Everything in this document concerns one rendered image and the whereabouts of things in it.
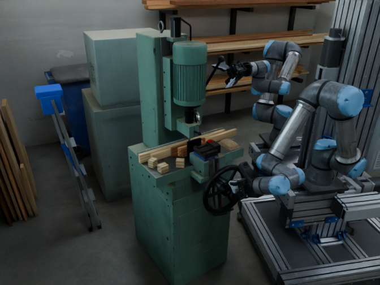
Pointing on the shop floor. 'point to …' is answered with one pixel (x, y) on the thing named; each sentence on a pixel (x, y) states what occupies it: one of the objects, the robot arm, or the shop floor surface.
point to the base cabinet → (178, 230)
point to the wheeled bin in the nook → (73, 102)
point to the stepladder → (67, 145)
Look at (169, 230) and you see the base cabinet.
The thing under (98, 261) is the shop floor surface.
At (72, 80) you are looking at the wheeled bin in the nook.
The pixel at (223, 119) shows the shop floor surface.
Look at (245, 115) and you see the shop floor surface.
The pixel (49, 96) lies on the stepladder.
